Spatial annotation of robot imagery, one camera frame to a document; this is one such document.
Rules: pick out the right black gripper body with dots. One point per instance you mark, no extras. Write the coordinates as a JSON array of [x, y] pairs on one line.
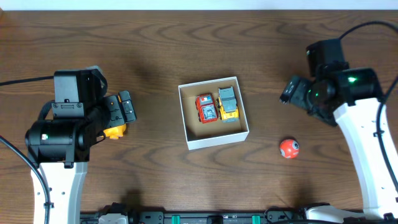
[[304, 95]]

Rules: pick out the white cardboard box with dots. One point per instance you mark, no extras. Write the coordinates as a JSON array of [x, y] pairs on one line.
[[199, 135]]

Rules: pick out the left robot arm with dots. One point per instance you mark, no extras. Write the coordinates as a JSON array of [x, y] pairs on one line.
[[59, 142]]

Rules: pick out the red ball toy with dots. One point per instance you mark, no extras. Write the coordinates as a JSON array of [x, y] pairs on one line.
[[289, 148]]

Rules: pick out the yellow grey dump truck toy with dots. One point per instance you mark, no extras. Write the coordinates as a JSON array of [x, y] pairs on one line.
[[227, 105]]

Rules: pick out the red toy car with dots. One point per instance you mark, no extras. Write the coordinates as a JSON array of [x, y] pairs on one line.
[[206, 108]]

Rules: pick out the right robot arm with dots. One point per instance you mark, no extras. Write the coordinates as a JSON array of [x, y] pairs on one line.
[[353, 100]]

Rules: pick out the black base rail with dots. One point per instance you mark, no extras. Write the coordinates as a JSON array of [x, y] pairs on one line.
[[120, 213]]

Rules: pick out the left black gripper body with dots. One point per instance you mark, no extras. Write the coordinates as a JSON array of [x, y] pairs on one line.
[[115, 109]]

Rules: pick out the orange dinosaur toy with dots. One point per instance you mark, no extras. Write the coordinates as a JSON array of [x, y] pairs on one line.
[[114, 133]]

